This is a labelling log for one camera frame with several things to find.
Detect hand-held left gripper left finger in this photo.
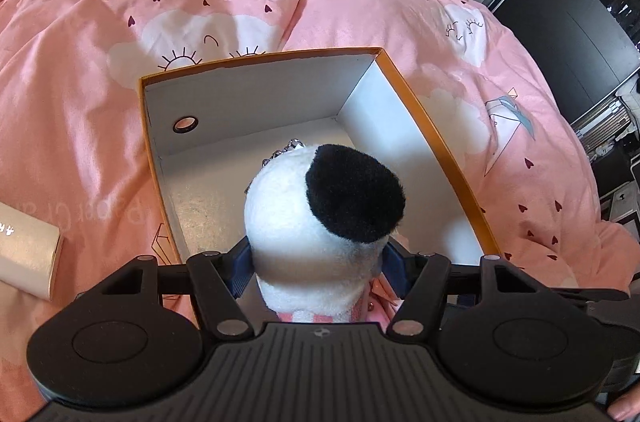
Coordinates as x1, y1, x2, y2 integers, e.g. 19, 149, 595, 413
75, 236, 256, 337

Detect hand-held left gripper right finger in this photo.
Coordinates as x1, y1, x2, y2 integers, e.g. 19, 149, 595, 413
382, 238, 553, 337

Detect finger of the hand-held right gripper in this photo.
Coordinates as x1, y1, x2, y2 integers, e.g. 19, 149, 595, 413
552, 286, 633, 307

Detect white and black plush dog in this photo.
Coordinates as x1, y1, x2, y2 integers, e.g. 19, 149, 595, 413
243, 137, 407, 328

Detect orange cardboard box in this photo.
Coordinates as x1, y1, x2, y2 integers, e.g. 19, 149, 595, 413
137, 46, 503, 298

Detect person's right hand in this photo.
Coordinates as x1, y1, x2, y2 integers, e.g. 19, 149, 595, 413
606, 394, 640, 422

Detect stacked storage crates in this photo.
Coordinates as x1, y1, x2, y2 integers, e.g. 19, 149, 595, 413
572, 72, 640, 223

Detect beige rectangular box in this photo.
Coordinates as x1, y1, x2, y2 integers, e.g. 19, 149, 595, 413
0, 201, 65, 302

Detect pink printed blanket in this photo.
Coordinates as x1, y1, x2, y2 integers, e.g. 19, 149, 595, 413
0, 0, 640, 353

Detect black wardrobe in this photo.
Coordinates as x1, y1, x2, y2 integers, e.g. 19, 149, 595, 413
492, 0, 640, 123

